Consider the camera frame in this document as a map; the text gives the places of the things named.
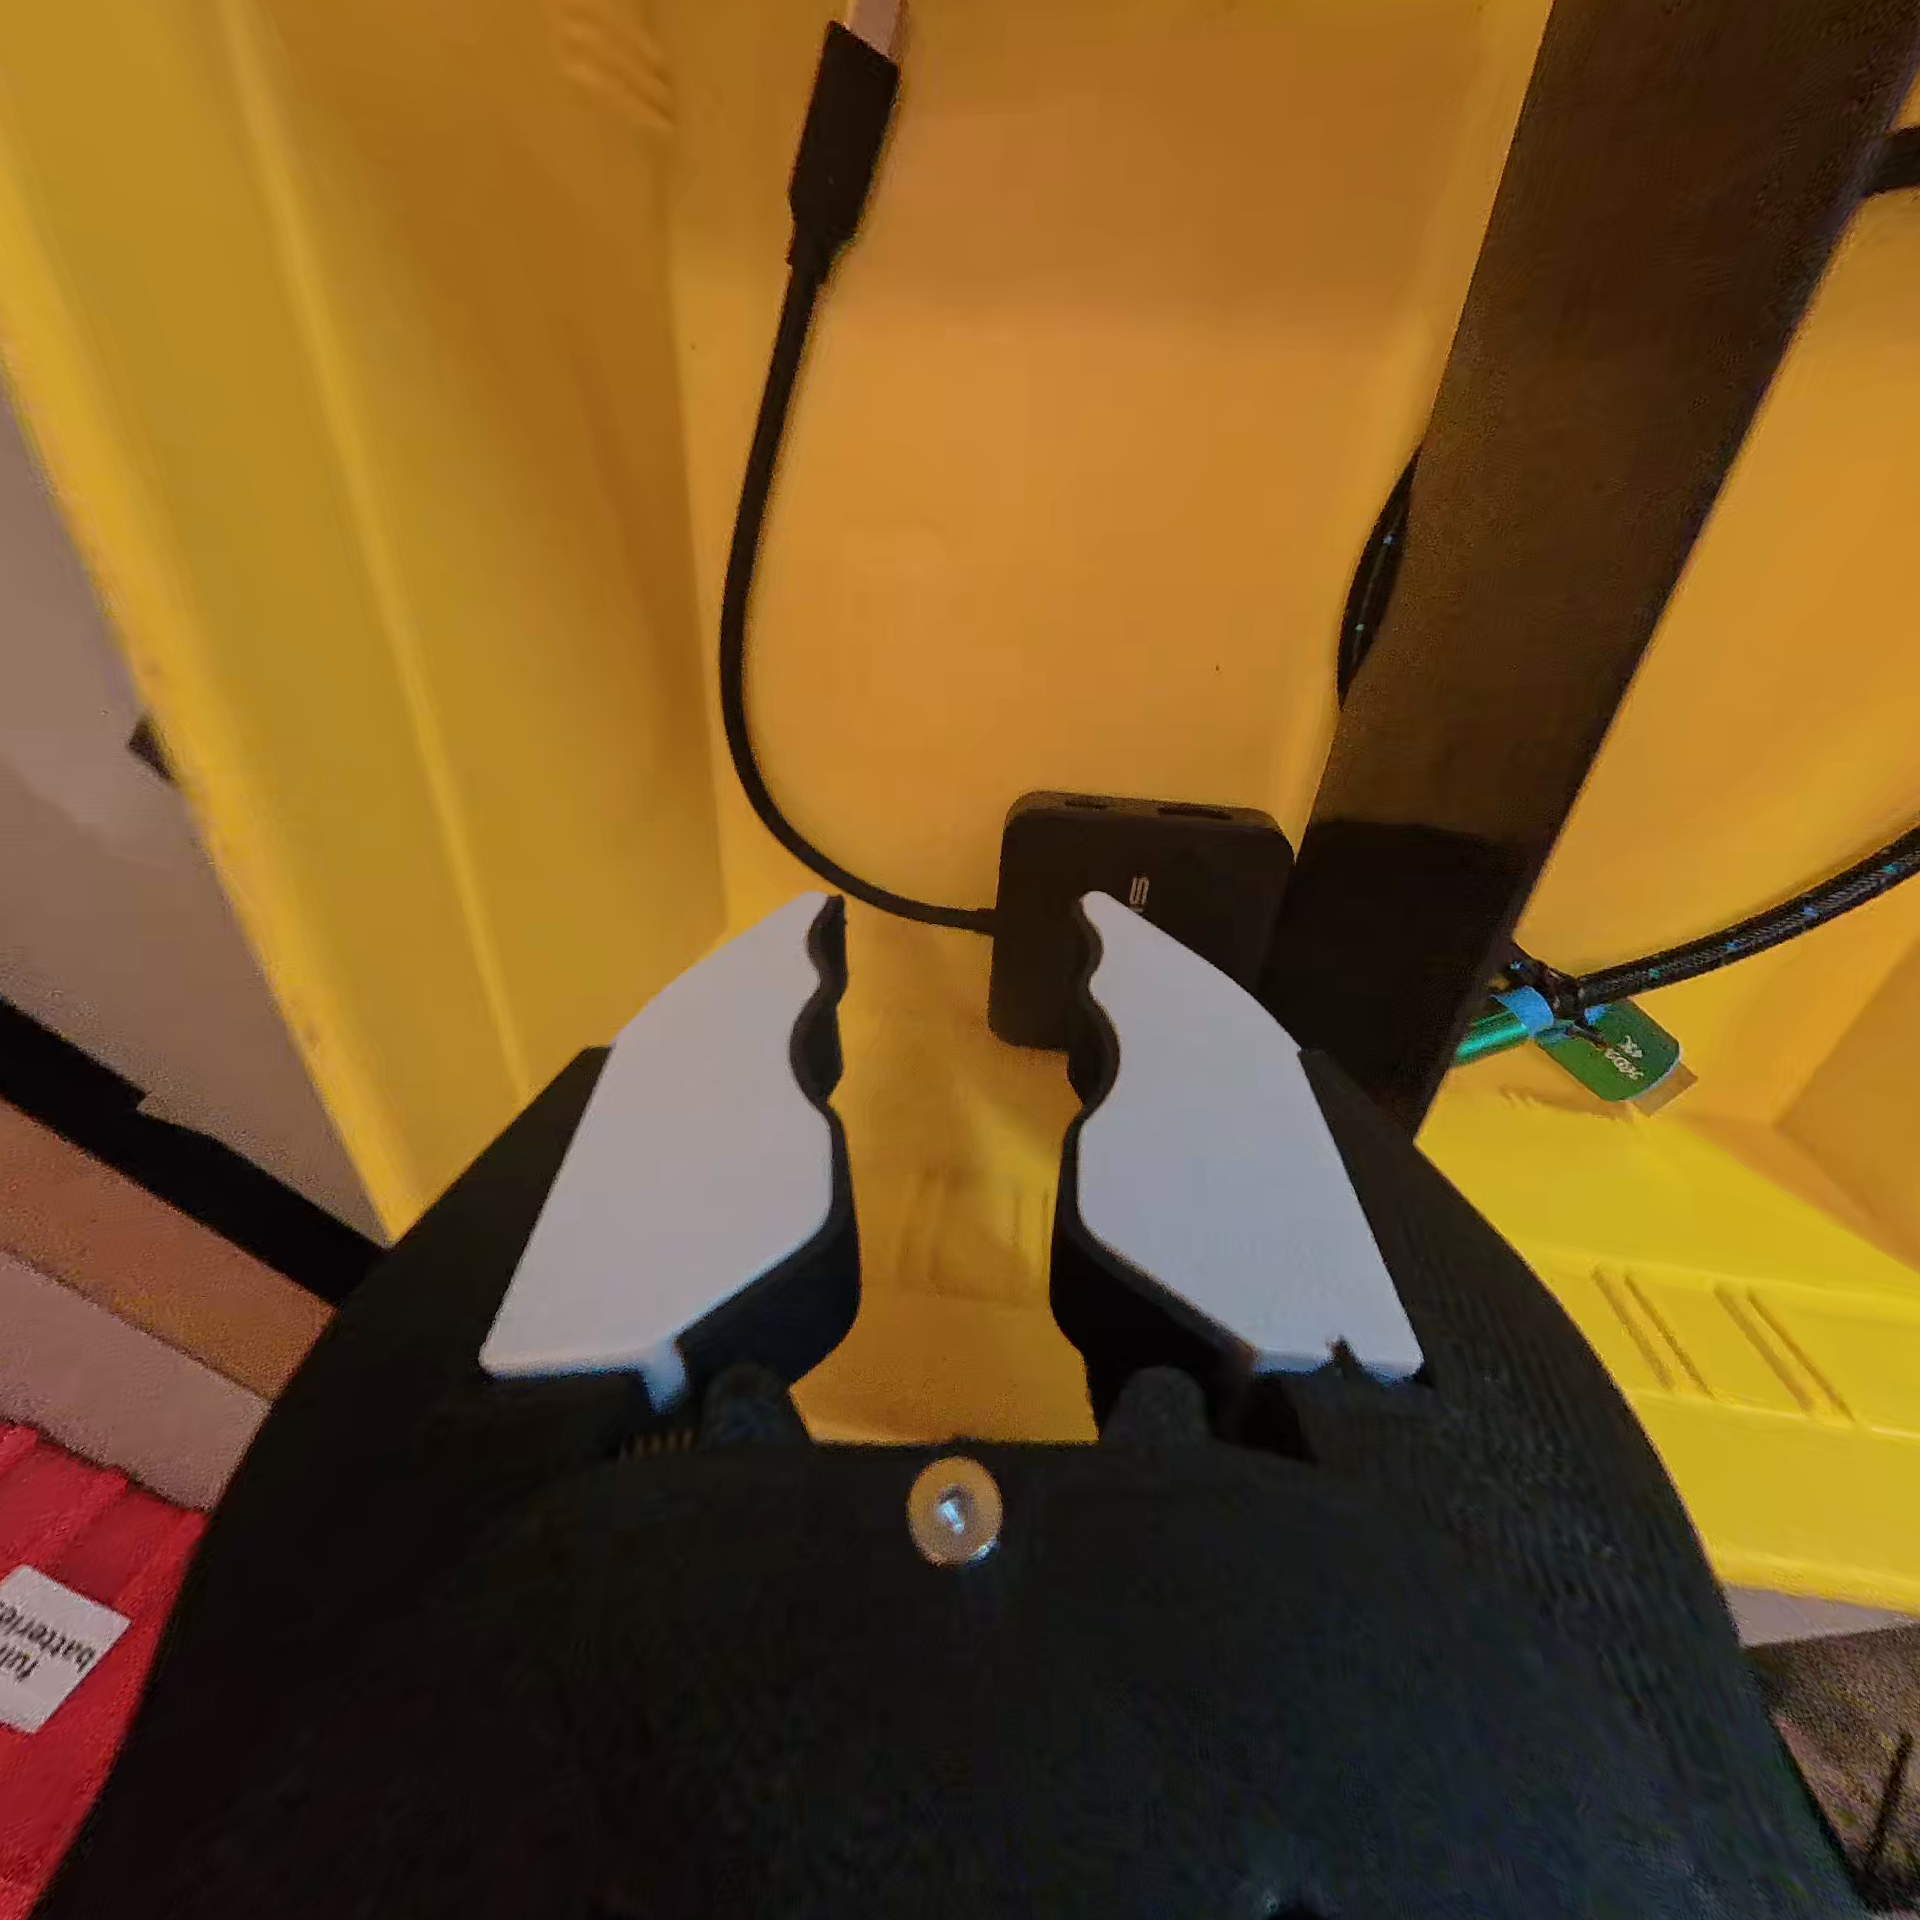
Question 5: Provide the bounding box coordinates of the black adapter cable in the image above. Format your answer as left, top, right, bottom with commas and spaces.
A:
718, 0, 1003, 934

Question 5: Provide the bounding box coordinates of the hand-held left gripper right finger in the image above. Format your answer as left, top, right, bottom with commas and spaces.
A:
1050, 889, 1427, 1402

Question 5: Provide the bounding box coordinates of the black blue-flecked hdmi cable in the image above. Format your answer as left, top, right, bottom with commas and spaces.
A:
1332, 449, 1920, 1124

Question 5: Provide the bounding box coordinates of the red plastic bin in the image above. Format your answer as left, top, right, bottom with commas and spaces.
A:
0, 1421, 213, 1920

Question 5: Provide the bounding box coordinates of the grey wood-edged table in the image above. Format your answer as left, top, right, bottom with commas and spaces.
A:
0, 1101, 338, 1509

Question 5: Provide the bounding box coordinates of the black divider card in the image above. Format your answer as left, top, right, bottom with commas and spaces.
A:
1265, 0, 1920, 1135

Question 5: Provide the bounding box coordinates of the yellow plastic bin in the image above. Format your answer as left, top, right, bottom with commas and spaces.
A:
0, 0, 1920, 1617

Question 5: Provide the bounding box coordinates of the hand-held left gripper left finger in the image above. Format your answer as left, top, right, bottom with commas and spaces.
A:
479, 890, 865, 1413

